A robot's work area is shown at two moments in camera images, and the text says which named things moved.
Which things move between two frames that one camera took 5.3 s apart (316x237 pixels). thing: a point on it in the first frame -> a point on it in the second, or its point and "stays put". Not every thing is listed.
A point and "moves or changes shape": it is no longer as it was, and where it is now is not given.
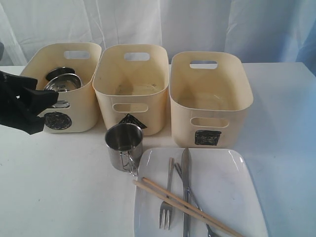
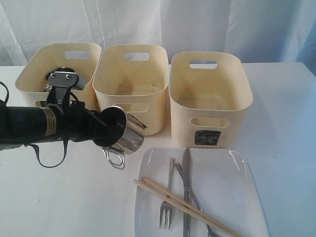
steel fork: [166, 210] stays put
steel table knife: [185, 175] stays put
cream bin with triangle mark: [131, 83] stays put
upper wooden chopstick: [194, 207] stays put
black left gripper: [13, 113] -> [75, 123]
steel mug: [124, 141] moves or changes shape
